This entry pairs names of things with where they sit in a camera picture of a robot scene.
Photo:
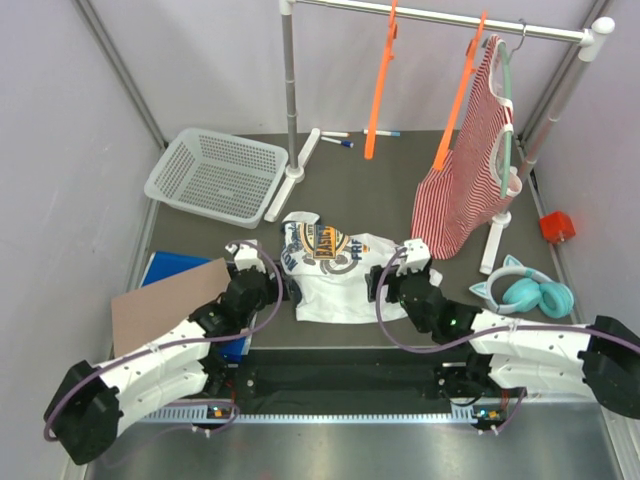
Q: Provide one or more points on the white marker blue tip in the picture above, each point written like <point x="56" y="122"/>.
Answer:
<point x="383" y="133"/>

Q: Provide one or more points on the brown cardboard sheet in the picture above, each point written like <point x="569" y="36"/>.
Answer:
<point x="148" y="312"/>

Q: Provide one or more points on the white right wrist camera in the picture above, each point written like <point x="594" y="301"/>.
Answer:
<point x="415" y="257"/>

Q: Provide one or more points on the grey slotted cable duct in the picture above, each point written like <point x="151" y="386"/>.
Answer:
<point x="214" y="415"/>

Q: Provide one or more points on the red cube block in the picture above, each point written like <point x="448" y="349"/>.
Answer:
<point x="557" y="227"/>

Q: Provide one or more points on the teal cat ear headphones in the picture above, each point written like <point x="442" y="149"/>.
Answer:
<point x="533" y="289"/>

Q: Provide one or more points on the white marker blue cap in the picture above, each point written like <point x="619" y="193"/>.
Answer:
<point x="337" y="141"/>

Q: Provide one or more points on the orange hanger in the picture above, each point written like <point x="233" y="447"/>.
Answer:
<point x="387" y="57"/>
<point x="468" y="71"/>

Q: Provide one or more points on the white printed tank top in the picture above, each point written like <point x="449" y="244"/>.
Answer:
<point x="327" y="270"/>

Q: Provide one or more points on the white marker orange cap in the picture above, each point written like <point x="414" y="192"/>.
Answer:
<point x="335" y="134"/>

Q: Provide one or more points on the white perforated plastic basket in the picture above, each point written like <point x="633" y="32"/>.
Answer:
<point x="222" y="177"/>

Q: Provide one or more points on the grey aluminium frame post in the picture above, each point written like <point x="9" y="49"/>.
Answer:
<point x="98" y="30"/>

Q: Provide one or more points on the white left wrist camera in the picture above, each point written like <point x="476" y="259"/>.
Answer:
<point x="246" y="255"/>

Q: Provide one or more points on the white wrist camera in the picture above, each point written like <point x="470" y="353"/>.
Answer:
<point x="246" y="255"/>
<point x="415" y="257"/>

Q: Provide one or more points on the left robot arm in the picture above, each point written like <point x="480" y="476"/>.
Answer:
<point x="96" y="403"/>

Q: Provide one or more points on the green hanger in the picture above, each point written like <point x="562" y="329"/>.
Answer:
<point x="504" y="62"/>

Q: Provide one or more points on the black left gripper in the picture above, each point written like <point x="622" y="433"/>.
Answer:
<point x="272" y="291"/>

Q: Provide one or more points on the red striped tank top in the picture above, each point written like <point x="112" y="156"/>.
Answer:
<point x="451" y="203"/>

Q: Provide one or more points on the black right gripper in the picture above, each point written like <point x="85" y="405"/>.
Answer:
<point x="392" y="278"/>

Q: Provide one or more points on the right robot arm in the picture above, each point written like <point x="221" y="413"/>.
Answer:
<point x="598" y="360"/>

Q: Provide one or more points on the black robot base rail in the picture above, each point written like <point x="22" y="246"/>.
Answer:
<point x="350" y="381"/>

